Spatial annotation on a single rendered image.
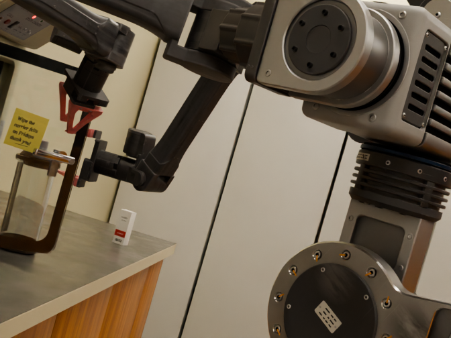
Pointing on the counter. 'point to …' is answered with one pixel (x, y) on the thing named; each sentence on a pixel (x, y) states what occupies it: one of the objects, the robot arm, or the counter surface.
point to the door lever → (54, 156)
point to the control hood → (35, 42)
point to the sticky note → (26, 130)
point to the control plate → (16, 11)
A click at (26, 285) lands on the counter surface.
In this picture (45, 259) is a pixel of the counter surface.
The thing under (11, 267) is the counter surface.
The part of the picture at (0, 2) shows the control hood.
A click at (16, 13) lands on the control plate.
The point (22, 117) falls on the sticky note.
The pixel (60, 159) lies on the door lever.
